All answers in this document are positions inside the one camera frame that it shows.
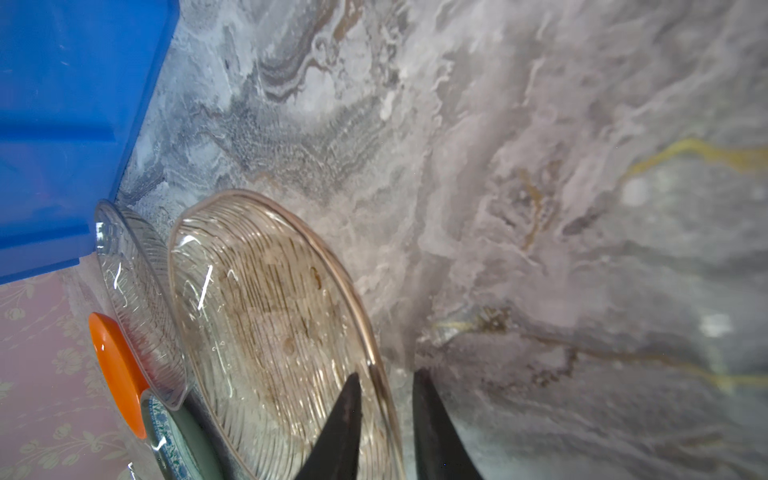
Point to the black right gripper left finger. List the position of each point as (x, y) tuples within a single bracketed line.
[(335, 455)]

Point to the grey glass plate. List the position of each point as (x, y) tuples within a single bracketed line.
[(133, 261)]

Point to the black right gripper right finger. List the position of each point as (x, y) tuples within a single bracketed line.
[(439, 451)]

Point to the blue plastic bin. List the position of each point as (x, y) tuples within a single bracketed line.
[(76, 82)]

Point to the teal patterned round plate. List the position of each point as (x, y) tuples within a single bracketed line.
[(179, 444)]

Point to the orange round plate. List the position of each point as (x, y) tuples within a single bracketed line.
[(120, 370)]

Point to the brown glass plate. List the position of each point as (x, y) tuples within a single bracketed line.
[(273, 327)]

